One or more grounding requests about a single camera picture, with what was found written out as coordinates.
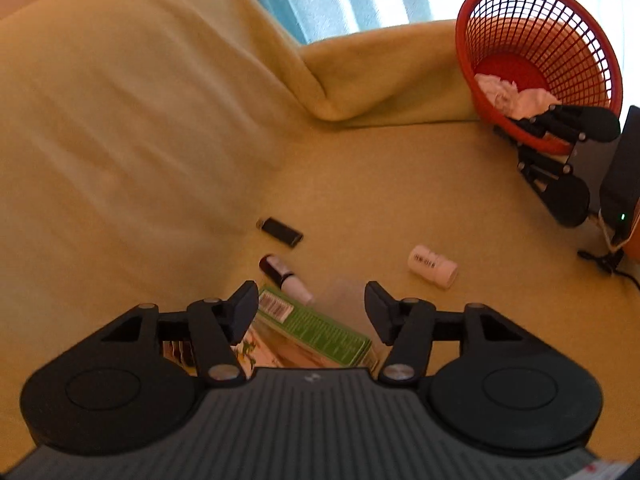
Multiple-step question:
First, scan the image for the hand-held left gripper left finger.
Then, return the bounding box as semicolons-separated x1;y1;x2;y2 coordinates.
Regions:
97;280;261;388

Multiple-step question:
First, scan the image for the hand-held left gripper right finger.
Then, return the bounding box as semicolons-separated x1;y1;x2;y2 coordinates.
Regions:
363;280;528;388

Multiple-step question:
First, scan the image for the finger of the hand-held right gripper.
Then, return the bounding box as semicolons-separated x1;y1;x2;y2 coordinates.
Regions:
517;145;574;194
507;104;589;150

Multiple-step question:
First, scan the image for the white tissue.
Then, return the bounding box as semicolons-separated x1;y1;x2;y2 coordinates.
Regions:
474;73;521;113
507;89;563;121

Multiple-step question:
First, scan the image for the clear plastic cup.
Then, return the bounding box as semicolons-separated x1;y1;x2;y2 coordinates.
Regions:
317;278;388;348

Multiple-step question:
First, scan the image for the white medicine carton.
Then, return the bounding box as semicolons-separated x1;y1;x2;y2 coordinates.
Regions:
235;330;301;372

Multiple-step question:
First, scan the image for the small dark bottle white cap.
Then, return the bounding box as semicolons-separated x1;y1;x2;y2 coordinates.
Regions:
258;254;315;306

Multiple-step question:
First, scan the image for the green medicine carton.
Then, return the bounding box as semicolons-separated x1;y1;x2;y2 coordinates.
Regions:
252;284;378;368

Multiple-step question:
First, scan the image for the white pill bottle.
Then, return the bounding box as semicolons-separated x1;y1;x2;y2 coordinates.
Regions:
407;245;459;291

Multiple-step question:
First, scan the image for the black lighter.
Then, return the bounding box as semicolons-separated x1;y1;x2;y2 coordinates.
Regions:
257;217;304;249

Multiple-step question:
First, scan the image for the red plastic mesh basket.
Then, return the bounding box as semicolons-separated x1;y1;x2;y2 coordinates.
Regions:
455;0;626;156

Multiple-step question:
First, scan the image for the yellow covered sofa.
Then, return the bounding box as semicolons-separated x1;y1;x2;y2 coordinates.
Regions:
0;0;640;466

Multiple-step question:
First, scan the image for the black cable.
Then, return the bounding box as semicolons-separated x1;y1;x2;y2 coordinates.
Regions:
577;249;640;293

